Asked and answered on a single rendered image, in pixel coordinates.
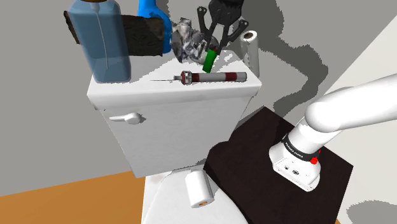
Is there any white toilet paper roll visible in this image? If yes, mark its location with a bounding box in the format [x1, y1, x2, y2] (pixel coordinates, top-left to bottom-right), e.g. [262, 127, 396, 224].
[185, 169, 216, 209]

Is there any blue translucent soap bottle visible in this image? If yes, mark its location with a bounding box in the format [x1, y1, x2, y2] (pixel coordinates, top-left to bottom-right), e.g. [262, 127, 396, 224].
[67, 0, 132, 84]

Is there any grey paper towel roll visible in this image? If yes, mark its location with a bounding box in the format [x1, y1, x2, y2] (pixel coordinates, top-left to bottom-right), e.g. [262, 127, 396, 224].
[238, 29, 260, 79]

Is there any dark robot stand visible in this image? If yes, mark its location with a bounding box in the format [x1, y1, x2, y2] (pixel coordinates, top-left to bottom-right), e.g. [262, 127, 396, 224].
[203, 106, 354, 224]

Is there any red and white syringe tool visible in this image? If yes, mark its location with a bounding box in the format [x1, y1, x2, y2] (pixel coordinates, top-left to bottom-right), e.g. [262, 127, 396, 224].
[150, 70, 248, 87]

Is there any black rolled cloth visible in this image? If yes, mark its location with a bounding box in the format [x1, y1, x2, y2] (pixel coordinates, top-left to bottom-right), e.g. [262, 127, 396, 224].
[63, 10, 165, 57]

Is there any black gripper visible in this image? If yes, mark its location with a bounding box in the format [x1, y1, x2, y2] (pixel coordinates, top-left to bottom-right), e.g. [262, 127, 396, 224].
[196, 0, 250, 55]

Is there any crumpled silver foil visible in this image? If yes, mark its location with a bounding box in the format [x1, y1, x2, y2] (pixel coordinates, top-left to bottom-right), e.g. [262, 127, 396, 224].
[170, 17, 207, 65]

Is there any bright blue plastic bottle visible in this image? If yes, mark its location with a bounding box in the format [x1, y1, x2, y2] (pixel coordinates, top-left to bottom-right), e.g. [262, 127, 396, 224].
[137, 0, 173, 54]

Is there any green marker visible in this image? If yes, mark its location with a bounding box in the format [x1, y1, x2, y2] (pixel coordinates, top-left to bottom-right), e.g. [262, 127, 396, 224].
[202, 47, 218, 74]

